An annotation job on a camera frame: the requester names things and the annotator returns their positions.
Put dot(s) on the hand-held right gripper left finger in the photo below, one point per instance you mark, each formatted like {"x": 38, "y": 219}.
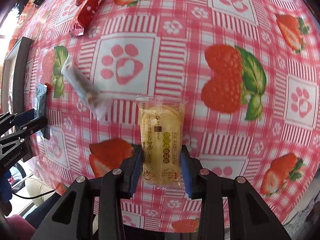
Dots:
{"x": 135, "y": 170}

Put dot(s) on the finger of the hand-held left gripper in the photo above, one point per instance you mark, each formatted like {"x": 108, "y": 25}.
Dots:
{"x": 32, "y": 127}
{"x": 25, "y": 116}

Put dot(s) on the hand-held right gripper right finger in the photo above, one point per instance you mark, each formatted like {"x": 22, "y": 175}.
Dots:
{"x": 186, "y": 172}

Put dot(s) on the grey-blue snack packet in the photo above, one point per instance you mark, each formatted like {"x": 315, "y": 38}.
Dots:
{"x": 40, "y": 100}

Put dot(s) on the yellow rice cracker packet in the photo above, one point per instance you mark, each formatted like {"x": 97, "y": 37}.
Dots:
{"x": 160, "y": 130}

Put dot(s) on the blue cloth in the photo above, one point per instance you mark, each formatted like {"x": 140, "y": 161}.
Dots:
{"x": 5, "y": 190}

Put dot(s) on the beige cushion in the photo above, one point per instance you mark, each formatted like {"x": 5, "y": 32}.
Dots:
{"x": 37, "y": 187}

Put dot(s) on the black tray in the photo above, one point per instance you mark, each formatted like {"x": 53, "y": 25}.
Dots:
{"x": 21, "y": 60}

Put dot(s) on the clear packet with dark snack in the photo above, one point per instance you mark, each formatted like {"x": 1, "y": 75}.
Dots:
{"x": 82, "y": 87}

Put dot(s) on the maroon cloth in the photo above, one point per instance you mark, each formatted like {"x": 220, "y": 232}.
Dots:
{"x": 17, "y": 227}

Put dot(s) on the strawberry printed tablecloth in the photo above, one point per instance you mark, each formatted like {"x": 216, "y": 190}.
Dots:
{"x": 225, "y": 17}

